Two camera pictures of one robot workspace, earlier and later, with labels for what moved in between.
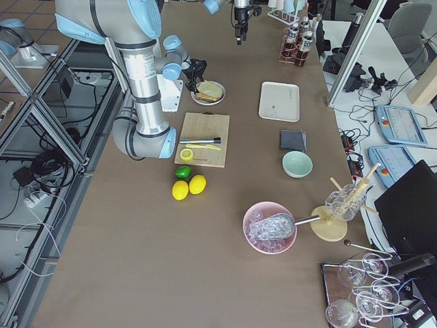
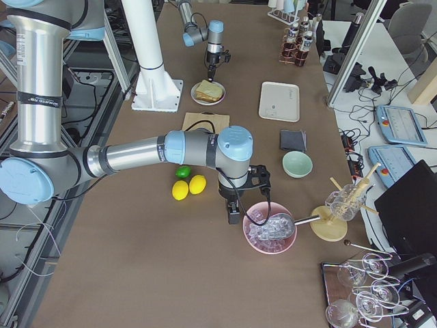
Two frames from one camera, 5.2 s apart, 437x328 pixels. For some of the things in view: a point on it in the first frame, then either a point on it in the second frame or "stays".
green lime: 183,172 stays
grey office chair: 405,23 stays
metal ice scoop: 280,227 stays
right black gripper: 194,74 -> 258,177
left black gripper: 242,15 -> 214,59
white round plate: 202,102 stays
